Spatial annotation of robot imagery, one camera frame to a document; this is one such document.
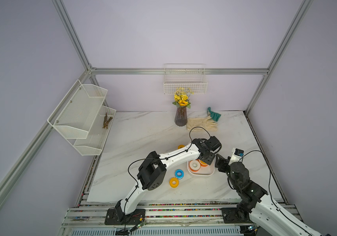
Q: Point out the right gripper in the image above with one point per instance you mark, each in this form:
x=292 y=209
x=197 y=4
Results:
x=221 y=160

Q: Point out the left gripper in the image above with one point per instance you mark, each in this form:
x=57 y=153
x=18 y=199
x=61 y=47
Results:
x=209 y=160

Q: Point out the orange sealing tape roll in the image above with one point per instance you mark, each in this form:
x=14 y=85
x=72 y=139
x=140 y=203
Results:
x=194 y=165
x=203 y=164

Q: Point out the blue sealing tape roll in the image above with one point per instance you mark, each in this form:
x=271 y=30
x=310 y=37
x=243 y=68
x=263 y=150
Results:
x=179 y=174

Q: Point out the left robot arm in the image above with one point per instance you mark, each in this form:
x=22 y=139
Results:
x=152 y=171

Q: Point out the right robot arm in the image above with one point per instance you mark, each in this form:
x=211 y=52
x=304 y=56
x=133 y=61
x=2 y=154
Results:
x=257 y=205

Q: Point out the white storage box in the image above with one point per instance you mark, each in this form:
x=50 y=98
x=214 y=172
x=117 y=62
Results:
x=204 y=171

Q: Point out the cream cotton glove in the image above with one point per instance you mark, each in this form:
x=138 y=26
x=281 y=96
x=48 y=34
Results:
x=199 y=123

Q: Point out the purple glass vase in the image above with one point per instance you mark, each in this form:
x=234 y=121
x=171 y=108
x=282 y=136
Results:
x=181 y=116

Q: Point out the yellow artificial flowers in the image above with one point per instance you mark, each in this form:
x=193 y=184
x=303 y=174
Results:
x=182 y=98

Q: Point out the brown sticks bundle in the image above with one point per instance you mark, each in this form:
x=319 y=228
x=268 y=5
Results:
x=107 y=120

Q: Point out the lower white mesh shelf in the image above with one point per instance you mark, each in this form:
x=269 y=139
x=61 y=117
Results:
x=94 y=143

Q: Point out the white mesh shelf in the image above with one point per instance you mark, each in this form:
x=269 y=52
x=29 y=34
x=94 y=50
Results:
x=74 y=117
x=94 y=143

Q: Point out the upper white mesh shelf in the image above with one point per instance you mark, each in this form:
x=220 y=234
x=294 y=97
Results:
x=74 y=117

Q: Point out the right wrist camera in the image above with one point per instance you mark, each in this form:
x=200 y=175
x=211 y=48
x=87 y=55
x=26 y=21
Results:
x=236 y=155

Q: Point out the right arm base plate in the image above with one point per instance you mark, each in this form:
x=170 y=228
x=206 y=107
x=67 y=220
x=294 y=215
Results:
x=238 y=214

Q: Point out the white wire wall basket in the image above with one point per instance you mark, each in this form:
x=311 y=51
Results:
x=190 y=77

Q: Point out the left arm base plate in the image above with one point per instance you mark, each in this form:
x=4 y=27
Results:
x=116 y=216

